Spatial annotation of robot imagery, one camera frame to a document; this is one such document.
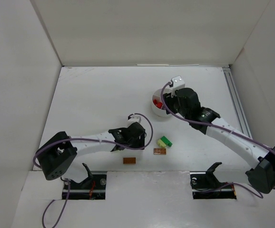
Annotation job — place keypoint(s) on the white round divided container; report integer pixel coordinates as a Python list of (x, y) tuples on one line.
[(159, 112)]

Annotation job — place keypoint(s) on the red long lego brick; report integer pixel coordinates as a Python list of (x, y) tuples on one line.
[(157, 104)]

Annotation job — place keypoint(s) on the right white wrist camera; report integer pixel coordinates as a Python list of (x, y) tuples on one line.
[(176, 84)]

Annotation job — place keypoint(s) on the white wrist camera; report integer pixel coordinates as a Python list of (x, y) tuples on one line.
[(176, 84), (133, 118)]

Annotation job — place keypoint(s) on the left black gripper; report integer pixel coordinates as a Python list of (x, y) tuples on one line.
[(138, 141)]

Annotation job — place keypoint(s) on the orange lego brick front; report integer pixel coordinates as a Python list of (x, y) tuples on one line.
[(129, 160)]

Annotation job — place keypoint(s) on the green and yellow lego stack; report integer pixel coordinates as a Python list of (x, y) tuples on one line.
[(164, 142)]

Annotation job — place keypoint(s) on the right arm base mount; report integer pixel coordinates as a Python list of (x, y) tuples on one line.
[(205, 185)]

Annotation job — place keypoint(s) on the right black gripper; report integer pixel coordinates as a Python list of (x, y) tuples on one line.
[(170, 102)]

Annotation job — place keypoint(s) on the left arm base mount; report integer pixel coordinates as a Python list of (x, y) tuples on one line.
[(93, 187)]

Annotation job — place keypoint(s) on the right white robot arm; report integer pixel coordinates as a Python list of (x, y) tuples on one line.
[(259, 157)]

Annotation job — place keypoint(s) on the brown lego plate right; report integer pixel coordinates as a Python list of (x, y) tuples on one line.
[(159, 151)]

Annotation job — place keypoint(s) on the aluminium rail right side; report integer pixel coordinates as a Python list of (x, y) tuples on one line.
[(241, 117)]

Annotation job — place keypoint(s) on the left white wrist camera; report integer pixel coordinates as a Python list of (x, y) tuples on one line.
[(133, 118)]

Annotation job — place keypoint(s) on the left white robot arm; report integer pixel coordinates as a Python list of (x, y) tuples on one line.
[(56, 156)]

